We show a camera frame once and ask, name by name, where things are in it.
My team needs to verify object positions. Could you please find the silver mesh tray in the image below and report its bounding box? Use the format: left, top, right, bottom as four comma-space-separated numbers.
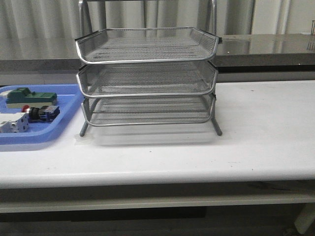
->
81, 95, 216, 126
75, 27, 220, 64
76, 60, 218, 98

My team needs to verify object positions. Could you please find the red emergency stop button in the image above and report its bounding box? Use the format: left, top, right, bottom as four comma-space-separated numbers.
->
21, 105, 60, 123

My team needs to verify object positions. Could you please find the blue plastic tray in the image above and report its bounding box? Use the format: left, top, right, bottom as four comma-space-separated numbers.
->
0, 84, 83, 145

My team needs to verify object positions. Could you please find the dark grey counter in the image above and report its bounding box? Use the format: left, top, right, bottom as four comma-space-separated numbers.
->
0, 34, 315, 86

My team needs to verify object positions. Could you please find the white circuit breaker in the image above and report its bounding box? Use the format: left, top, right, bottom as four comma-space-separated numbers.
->
0, 113, 29, 133

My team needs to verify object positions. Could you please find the white table leg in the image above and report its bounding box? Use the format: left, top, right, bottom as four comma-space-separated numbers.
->
294, 203, 315, 235

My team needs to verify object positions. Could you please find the silver metal rack frame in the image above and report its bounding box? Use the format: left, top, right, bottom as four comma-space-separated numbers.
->
77, 0, 223, 138

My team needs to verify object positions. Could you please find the green electrical switch module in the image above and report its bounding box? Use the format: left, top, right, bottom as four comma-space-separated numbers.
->
6, 88, 58, 108

